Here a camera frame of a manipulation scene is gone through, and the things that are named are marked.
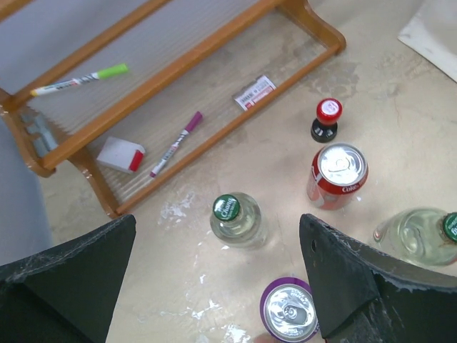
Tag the green capped marker pen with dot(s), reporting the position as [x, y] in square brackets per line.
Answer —
[96, 76]

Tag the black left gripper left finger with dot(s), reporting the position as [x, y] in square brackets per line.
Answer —
[67, 293]

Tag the wooden shelf rack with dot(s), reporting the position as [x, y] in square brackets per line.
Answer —
[183, 57]

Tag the white red eraser box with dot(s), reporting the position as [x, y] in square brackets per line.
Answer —
[121, 155]

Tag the red cola can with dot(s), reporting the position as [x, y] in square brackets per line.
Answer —
[338, 171]

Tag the clear bottle green cap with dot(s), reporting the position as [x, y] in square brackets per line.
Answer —
[236, 220]
[424, 236]

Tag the purple soda can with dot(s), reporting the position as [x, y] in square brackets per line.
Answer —
[287, 310]

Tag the red black stamp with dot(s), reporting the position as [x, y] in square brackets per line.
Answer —
[324, 127]

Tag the cream canvas tote bag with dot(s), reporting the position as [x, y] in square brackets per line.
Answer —
[431, 32]

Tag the purple capped marker pen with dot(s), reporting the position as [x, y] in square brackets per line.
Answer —
[196, 119]

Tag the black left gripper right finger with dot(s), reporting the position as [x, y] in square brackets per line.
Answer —
[363, 295]

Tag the small white red label card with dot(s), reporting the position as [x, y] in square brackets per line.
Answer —
[254, 92]

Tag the grey metal clips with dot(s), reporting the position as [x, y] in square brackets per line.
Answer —
[37, 126]

